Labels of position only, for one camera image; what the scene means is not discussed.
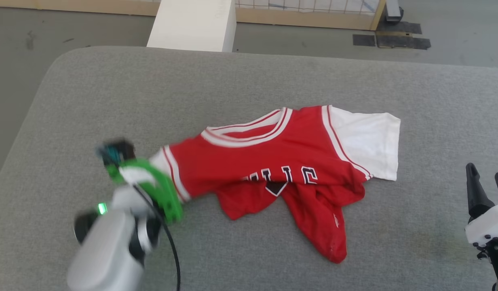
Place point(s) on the grey fabric sofa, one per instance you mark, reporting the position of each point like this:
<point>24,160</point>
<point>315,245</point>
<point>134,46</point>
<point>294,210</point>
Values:
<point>253,81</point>

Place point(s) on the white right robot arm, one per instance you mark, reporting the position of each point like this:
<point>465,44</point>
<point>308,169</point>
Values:
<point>497,266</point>

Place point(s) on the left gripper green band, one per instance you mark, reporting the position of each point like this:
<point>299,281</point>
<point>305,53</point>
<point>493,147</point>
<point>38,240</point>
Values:
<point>168,194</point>

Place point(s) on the small black tape patch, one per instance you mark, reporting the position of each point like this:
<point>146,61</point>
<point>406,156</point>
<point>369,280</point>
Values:
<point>364,40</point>

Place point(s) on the lemon print partition screen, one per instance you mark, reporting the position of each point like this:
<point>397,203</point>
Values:
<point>305,18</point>

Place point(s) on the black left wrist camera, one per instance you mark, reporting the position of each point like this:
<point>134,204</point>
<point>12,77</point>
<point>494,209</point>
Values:
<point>117,151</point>

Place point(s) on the grey metal partition stand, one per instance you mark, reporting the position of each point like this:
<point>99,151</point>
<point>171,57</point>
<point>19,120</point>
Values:
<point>393,10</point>

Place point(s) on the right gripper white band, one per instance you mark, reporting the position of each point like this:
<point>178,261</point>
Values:
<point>487,224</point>

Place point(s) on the red and white basketball jersey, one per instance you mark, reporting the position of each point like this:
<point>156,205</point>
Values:
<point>273,161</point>

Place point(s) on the white rectangular box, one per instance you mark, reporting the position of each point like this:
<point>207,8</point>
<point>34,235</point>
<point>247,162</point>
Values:
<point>192,24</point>

